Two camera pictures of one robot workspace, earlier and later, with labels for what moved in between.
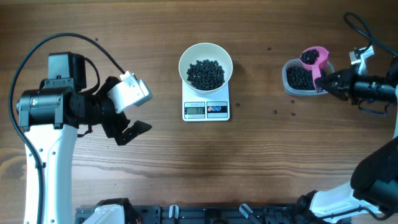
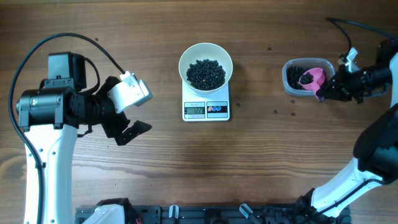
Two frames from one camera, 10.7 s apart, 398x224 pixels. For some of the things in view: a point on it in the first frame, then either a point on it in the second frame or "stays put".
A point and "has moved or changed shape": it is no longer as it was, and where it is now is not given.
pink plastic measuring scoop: (321, 63) → (319, 76)
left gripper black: (114, 129) stays put
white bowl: (206, 68) stays put
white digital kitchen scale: (212, 107) stays put
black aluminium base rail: (199, 214) stays put
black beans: (208, 74) has moved or changed shape
